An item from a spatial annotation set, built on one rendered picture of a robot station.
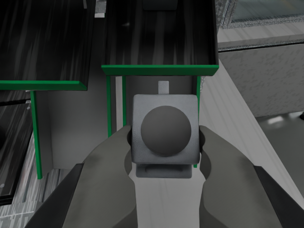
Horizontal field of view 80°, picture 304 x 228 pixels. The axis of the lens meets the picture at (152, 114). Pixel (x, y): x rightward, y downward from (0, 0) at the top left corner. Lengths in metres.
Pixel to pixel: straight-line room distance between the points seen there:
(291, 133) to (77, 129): 1.77
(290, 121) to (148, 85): 1.75
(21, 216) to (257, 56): 1.11
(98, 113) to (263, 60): 0.98
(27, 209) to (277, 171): 0.58
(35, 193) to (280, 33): 1.13
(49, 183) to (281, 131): 1.74
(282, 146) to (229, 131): 1.23
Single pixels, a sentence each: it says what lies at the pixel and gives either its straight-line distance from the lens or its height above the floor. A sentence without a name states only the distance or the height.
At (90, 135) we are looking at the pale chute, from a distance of 0.37.
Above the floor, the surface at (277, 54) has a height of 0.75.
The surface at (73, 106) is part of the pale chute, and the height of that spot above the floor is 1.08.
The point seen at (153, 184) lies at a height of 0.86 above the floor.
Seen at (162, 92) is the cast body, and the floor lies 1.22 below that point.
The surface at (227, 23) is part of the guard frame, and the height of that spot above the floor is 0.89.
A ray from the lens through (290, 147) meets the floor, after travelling 1.84.
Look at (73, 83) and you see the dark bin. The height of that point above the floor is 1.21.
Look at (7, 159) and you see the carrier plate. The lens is 0.51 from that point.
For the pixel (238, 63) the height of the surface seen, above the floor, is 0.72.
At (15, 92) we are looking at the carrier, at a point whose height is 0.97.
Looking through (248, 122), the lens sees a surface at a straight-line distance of 0.65.
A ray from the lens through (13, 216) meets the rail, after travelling 0.47.
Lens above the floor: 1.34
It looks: 53 degrees down
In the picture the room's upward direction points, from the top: 2 degrees counter-clockwise
